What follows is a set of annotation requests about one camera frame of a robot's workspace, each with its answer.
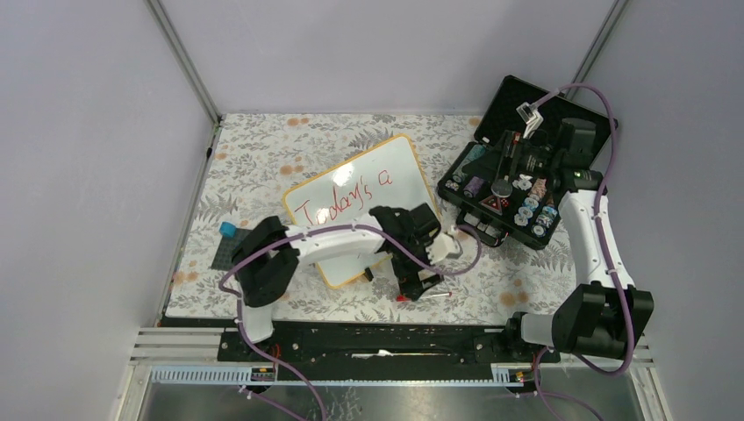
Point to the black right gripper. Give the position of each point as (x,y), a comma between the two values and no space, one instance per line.
(509,153)

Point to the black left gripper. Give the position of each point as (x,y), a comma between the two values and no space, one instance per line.
(411,284)

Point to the white red whiteboard marker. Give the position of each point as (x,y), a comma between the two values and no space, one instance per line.
(428,296)

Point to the yellow framed whiteboard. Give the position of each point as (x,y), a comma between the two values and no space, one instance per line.
(388,174)

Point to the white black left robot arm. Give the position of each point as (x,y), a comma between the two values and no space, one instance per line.
(266,260)

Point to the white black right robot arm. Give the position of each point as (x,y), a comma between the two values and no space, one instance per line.
(606,314)

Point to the black poker chip case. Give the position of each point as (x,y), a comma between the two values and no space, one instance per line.
(523,207)

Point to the grey blue lego plate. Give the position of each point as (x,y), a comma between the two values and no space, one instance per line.
(223,257)

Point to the loose blue lego brick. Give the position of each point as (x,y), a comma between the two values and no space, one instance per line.
(228,230)

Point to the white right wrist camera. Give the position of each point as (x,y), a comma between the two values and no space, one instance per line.
(531,117)

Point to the grey slotted cable duct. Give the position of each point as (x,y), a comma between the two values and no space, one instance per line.
(360,373)

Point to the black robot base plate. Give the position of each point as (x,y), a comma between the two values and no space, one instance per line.
(305,343)

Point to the aluminium frame rail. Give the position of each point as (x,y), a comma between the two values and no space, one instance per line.
(182,57)

